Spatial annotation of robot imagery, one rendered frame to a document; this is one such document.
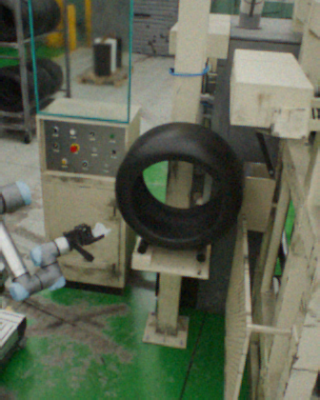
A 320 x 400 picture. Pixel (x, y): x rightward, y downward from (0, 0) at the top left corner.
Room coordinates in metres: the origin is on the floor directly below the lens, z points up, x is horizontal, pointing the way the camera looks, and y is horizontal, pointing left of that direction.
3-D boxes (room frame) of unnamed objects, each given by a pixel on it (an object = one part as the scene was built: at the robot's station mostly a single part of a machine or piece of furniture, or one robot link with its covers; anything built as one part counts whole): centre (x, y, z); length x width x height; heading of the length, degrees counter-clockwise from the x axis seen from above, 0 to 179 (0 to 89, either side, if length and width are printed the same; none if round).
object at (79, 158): (2.65, 0.45, 0.63); 0.56 x 0.41 x 1.27; 83
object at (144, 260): (1.90, 0.04, 0.83); 0.36 x 0.09 x 0.06; 173
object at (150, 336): (2.14, -0.11, 0.02); 0.27 x 0.27 x 0.04; 83
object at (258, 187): (2.06, -0.50, 1.05); 0.20 x 0.15 x 0.30; 173
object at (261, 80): (1.73, -0.38, 1.71); 0.61 x 0.25 x 0.15; 173
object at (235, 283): (1.62, -0.40, 0.65); 0.90 x 0.02 x 0.70; 173
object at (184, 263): (1.89, -0.10, 0.80); 0.37 x 0.36 x 0.02; 83
